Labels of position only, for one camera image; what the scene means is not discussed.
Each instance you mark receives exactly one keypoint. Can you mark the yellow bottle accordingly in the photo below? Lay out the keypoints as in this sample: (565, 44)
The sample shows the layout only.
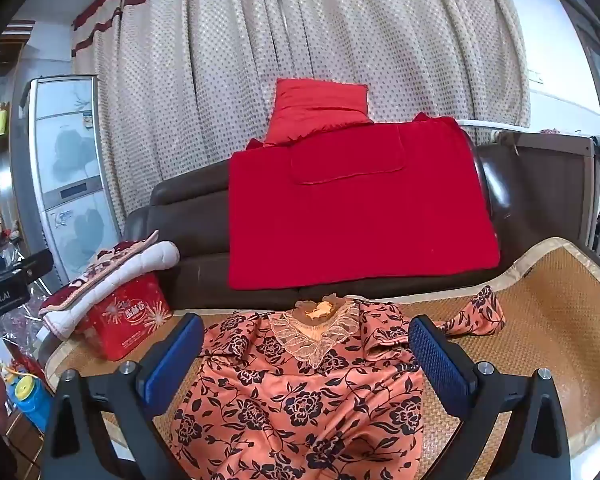
(2, 119)

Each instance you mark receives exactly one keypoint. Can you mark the wooden crib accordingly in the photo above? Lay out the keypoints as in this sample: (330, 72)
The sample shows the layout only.
(550, 170)

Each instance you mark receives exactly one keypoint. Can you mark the brown leather sofa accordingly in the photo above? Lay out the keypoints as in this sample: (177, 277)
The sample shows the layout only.
(190, 240)

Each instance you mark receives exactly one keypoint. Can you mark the beige dotted curtain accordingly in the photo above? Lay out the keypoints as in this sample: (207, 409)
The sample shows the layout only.
(230, 60)

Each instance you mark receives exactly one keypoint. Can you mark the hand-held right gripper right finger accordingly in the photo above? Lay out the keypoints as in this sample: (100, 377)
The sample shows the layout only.
(440, 365)

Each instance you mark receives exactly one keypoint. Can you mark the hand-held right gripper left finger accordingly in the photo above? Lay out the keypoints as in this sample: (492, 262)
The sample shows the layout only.
(175, 360)

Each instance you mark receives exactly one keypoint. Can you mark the folded red white quilt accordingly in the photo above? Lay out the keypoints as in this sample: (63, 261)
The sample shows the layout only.
(130, 272)

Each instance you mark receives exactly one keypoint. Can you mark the red blanket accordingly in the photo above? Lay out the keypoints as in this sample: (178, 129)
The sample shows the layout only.
(355, 210)

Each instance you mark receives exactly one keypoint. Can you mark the red pillow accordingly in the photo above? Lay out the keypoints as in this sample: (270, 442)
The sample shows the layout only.
(315, 110)

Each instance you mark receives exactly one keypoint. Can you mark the red gift box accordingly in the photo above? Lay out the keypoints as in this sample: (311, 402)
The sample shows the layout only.
(125, 320)

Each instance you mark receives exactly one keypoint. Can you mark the orange floral garment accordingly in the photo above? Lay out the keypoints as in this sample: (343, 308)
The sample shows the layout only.
(290, 400)

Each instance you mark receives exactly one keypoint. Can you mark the blue yellow toy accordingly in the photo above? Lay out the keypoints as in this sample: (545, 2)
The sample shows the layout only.
(30, 400)

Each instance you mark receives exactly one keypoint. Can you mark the woven bamboo mat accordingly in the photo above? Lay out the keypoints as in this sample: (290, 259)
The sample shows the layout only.
(545, 310)

